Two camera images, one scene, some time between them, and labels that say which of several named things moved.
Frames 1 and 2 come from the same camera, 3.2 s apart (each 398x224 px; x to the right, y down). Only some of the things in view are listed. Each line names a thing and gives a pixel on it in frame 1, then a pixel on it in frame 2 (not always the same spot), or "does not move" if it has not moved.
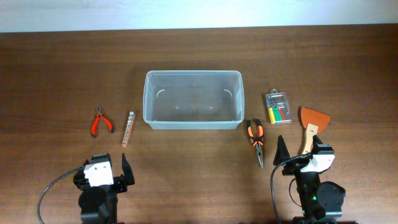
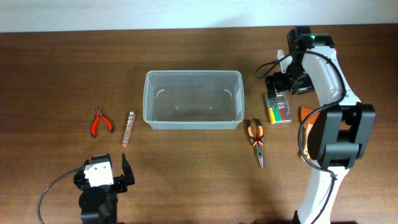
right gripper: [282, 154] → [282, 86]
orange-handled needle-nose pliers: [260, 139] does not move
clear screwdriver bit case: [278, 109] does not move
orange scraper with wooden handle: [314, 122] does not move
